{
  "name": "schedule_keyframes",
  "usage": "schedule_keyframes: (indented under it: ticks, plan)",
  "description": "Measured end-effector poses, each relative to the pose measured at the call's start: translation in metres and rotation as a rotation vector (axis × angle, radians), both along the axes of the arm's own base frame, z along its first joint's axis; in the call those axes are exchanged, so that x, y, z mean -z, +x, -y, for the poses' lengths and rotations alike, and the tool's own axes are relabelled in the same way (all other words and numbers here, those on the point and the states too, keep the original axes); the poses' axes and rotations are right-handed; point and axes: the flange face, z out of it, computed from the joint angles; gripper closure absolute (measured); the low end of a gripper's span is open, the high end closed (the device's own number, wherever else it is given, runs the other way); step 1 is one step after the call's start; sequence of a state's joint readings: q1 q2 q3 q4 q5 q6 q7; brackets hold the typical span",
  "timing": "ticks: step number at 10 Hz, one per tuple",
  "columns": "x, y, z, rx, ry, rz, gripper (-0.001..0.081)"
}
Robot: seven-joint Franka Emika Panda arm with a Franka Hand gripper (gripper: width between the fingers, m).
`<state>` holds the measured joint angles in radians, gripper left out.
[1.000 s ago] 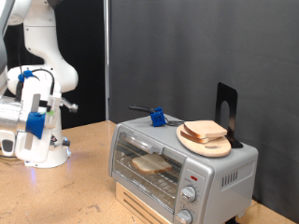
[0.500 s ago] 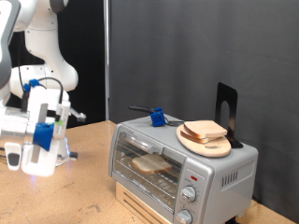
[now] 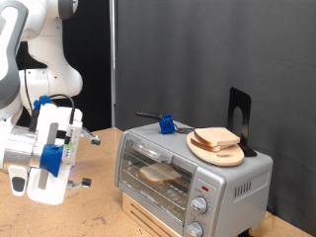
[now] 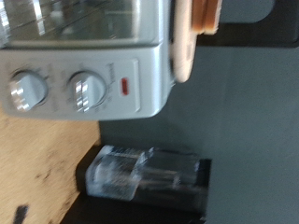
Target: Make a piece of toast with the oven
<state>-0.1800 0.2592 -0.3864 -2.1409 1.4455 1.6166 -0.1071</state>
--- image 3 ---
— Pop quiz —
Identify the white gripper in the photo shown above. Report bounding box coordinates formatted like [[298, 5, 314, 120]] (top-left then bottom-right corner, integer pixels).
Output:
[[27, 103, 103, 206]]

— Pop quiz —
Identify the glass oven door with handle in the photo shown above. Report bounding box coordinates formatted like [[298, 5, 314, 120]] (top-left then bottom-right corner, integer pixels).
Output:
[[117, 131, 198, 229]]

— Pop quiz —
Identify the white bread slice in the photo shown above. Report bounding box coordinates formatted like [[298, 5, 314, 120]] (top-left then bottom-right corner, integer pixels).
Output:
[[194, 126, 241, 148], [190, 137, 231, 153], [138, 162, 183, 185]]

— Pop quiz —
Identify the blue-handled metal spatula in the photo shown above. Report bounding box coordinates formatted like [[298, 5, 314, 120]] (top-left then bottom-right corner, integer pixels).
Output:
[[135, 111, 197, 135]]

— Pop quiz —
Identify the silver oven knob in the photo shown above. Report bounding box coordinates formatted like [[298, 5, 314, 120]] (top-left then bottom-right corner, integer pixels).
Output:
[[185, 220, 204, 237], [191, 196, 209, 215]]

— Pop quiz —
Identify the silver toaster oven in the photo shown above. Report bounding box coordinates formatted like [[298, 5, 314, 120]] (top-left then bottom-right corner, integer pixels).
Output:
[[115, 119, 275, 237]]

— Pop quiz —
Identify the vertical metal pole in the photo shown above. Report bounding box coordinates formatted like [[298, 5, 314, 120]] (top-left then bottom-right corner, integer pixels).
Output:
[[109, 0, 118, 128]]

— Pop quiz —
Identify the round wooden cutting board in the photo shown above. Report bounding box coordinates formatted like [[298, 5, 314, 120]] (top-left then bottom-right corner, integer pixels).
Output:
[[186, 131, 246, 168]]

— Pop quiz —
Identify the black metal bookend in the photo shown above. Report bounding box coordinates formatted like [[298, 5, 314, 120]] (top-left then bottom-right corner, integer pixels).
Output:
[[227, 87, 258, 158]]

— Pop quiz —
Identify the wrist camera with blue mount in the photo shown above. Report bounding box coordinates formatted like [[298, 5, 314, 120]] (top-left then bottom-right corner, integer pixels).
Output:
[[39, 119, 84, 178]]

